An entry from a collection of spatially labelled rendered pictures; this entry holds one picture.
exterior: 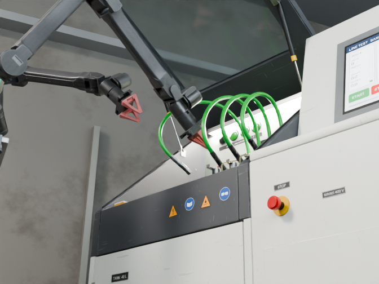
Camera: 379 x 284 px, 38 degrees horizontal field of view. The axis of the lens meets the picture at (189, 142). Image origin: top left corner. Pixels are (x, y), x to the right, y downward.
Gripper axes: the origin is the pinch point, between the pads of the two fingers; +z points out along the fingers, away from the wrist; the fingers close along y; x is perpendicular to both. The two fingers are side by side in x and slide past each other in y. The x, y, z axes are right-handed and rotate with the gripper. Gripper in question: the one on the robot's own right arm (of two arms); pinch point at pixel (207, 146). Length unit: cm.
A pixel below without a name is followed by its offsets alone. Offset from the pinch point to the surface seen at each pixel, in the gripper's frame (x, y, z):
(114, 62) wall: 158, 108, -72
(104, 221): 21.8, -39.2, -1.6
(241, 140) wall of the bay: 18.6, 32.1, 9.1
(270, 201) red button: -50, -35, 16
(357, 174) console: -70, -27, 21
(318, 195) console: -60, -31, 21
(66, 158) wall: 160, 35, -36
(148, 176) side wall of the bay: 29.8, -8.5, -3.2
